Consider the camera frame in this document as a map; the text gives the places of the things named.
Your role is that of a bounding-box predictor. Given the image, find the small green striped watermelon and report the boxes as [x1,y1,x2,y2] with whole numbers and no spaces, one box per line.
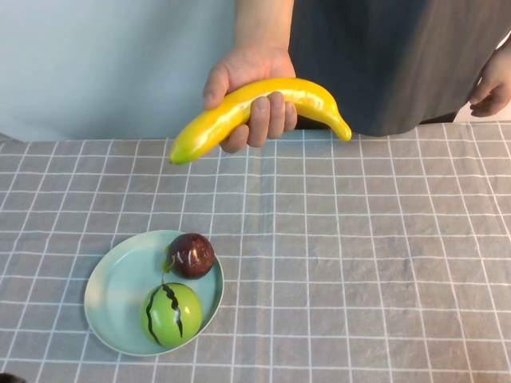
[140,282,205,349]

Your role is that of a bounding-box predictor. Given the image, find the light green round plate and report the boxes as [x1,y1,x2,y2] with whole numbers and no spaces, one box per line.
[83,229,226,357]

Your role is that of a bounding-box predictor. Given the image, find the person's left hand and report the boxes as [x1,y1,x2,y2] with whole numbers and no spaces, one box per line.
[469,59,511,119]

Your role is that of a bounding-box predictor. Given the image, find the person's left forearm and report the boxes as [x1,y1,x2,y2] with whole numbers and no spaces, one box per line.
[491,39,511,63]

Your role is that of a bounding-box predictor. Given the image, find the yellow banana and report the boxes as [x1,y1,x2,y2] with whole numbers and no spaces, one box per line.
[168,77,353,166]

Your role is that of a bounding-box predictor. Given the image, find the person's right hand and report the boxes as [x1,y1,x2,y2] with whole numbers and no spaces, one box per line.
[202,47,299,155]

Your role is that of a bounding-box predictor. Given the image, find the person's right forearm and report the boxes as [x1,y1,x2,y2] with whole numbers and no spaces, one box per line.
[232,0,295,52]

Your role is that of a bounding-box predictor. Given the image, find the black trousers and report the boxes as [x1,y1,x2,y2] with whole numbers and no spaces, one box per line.
[295,111,459,132]

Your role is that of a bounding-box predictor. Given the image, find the grey white-checked tablecloth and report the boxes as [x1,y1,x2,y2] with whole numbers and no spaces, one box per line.
[0,120,511,383]

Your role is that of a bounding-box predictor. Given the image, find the dark red passion fruit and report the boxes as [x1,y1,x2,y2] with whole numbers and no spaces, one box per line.
[160,232,216,281]

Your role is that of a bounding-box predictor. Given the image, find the dark grey shirt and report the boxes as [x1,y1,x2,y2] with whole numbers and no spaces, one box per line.
[288,0,511,137]

